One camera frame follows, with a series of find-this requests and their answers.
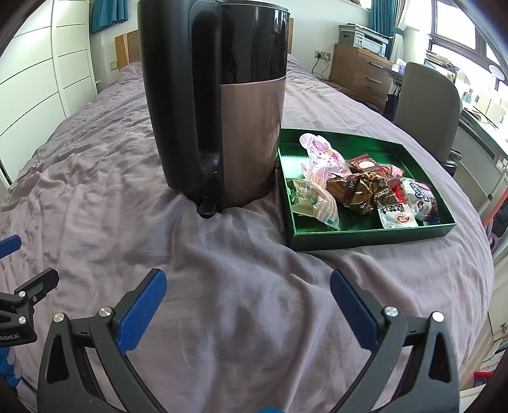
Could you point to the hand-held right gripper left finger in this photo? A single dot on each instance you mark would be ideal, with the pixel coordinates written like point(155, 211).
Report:
point(143, 309)

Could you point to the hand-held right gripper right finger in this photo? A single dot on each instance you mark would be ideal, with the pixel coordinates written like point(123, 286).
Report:
point(353, 309)

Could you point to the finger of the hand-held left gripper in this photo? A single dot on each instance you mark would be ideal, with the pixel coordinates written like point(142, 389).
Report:
point(10, 245)
point(39, 284)

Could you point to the green cardboard box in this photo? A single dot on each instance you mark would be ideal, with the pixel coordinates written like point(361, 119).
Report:
point(357, 236)

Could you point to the pink striped candy packet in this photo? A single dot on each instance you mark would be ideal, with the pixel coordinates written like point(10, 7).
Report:
point(321, 206)

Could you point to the brown snack packet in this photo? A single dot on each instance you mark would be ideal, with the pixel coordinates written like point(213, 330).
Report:
point(357, 190)

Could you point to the olive green small packet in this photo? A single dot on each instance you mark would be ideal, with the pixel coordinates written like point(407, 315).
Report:
point(299, 192)

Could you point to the white blue snack packet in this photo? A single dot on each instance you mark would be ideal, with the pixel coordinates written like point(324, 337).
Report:
point(420, 196)

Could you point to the small red snack packet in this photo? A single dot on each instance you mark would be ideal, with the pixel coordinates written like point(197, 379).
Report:
point(396, 172)

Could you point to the dark red noodle snack packet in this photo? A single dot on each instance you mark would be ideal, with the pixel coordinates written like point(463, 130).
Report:
point(367, 163)

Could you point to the pink cartoon shaped packet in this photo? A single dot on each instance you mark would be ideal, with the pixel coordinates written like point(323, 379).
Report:
point(323, 157)

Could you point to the person's left hand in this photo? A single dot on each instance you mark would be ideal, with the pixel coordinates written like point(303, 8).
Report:
point(8, 365)

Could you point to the white wardrobe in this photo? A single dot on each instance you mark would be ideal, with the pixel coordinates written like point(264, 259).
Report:
point(39, 79)

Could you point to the black and copper kettle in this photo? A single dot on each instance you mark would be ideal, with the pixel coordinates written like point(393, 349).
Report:
point(238, 131)

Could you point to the white desk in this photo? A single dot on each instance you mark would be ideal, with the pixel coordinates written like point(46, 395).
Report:
point(480, 135)

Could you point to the grey chair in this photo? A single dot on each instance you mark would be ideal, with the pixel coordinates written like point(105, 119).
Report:
point(428, 107)

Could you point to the wooden dresser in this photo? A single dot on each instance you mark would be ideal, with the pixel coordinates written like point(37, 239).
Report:
point(357, 75)

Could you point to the tissue box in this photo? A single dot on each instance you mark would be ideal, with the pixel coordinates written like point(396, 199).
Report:
point(398, 66)

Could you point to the teal curtain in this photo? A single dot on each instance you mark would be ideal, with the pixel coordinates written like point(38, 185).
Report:
point(385, 14)
point(107, 16)

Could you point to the white printer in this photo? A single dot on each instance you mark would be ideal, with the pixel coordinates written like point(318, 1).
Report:
point(365, 39)

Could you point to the wall switch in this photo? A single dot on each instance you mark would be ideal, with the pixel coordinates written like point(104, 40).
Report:
point(113, 65)

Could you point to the wall socket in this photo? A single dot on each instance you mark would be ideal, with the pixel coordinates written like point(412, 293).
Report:
point(322, 54)

